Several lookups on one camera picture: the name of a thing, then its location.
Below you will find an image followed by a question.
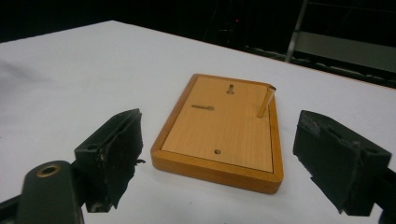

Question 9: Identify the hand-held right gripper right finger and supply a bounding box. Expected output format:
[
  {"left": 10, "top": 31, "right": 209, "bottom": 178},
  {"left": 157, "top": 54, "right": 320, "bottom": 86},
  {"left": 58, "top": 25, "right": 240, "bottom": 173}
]
[{"left": 292, "top": 109, "right": 392, "bottom": 217}]

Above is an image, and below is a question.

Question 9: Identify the white table mat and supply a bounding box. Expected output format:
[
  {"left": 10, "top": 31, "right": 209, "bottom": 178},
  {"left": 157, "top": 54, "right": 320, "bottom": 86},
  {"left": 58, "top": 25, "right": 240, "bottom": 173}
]
[{"left": 0, "top": 20, "right": 396, "bottom": 224}]

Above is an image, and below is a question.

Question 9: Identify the grey metal stand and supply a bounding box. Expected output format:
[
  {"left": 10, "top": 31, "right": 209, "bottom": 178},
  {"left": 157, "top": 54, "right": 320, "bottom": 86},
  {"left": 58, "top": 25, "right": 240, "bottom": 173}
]
[{"left": 284, "top": 0, "right": 396, "bottom": 90}]

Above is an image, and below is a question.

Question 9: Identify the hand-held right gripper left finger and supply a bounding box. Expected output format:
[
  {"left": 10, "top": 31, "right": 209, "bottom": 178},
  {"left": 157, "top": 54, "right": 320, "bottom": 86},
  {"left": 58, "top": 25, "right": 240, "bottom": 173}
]
[{"left": 74, "top": 107, "right": 147, "bottom": 214}]

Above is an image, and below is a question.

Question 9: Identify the orange rectangular tray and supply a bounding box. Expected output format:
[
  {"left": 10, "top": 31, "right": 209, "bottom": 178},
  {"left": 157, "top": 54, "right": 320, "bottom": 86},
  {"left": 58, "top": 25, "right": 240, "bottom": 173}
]
[{"left": 150, "top": 73, "right": 285, "bottom": 195}]

